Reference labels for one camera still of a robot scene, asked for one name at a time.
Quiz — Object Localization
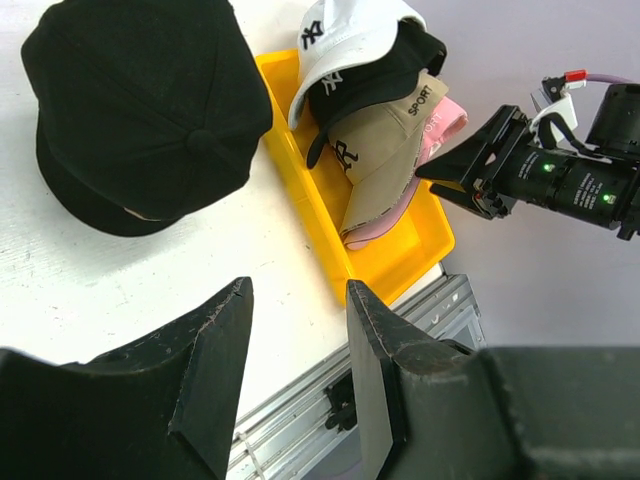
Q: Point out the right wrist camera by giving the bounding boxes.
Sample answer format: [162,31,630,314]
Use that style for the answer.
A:
[529,71,587,149]

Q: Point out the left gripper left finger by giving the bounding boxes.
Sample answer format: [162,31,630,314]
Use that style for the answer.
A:
[1,277,254,479]

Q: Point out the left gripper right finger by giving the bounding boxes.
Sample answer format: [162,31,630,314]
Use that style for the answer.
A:
[346,280,639,479]

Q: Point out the black cap white logo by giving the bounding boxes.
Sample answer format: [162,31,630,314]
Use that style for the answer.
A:
[306,21,447,169]

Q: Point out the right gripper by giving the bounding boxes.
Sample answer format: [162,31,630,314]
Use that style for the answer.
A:
[416,105,639,240]

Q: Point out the yellow plastic tray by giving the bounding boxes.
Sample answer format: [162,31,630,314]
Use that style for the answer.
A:
[256,50,455,304]

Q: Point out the beige cap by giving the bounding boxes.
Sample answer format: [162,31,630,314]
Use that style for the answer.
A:
[328,69,448,240]

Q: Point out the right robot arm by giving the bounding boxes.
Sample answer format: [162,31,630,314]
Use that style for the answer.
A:
[416,83,639,241]

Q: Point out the pink cap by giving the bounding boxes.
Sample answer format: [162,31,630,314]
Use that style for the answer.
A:
[344,96,468,250]

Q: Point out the aluminium table rail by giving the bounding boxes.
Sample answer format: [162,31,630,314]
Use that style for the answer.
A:
[227,274,486,479]

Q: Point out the black cap gold logo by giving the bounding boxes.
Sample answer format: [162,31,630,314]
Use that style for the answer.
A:
[21,1,273,237]

